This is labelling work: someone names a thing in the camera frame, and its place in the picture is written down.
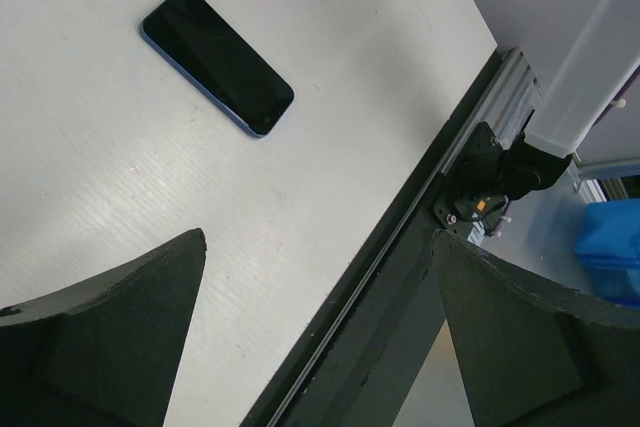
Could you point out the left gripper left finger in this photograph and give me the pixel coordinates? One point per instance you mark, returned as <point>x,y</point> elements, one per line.
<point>104,351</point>

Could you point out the blue box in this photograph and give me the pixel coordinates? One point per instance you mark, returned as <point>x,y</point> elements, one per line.
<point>607,247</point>

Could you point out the blue-edged black phone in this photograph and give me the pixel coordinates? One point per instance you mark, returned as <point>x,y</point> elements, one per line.
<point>201,45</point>

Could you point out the aluminium front rail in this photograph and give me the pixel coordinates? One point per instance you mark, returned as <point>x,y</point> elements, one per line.
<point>504,99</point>

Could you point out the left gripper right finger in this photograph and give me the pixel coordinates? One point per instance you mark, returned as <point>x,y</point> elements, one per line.
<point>531,351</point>

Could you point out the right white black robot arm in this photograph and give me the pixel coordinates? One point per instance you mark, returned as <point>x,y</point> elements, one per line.
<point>487,177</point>

